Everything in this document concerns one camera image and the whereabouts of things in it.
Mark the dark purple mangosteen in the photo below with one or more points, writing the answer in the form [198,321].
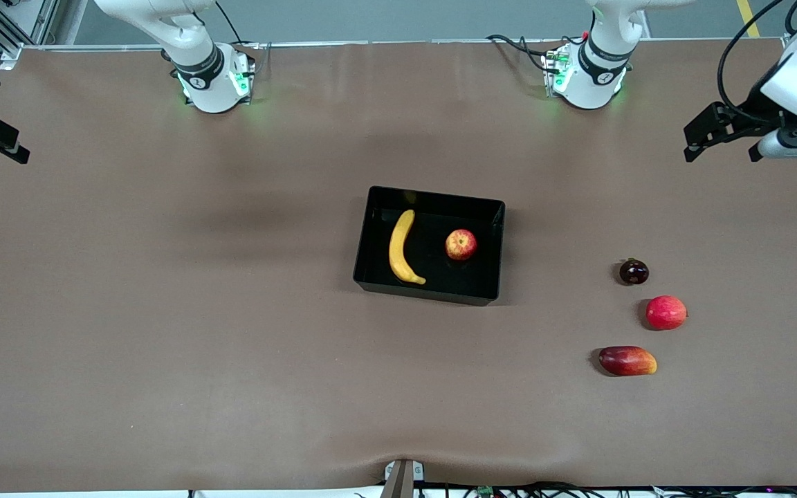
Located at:
[634,272]

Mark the small green circuit board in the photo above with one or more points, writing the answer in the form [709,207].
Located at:
[486,492]

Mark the red yellow apple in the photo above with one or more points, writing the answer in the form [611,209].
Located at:
[461,245]

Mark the brown table mat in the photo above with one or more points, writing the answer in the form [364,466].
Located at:
[398,401]

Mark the red yellow mango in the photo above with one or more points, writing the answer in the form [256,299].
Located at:
[627,361]

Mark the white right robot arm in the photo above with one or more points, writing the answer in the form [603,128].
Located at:
[198,69]

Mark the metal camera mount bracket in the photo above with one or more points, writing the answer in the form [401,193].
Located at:
[398,478]

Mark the black plastic box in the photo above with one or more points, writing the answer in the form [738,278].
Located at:
[440,277]

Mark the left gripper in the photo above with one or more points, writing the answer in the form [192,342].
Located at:
[748,115]

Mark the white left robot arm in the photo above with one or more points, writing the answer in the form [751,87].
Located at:
[596,76]

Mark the yellow banana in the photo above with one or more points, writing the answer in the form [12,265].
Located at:
[398,249]

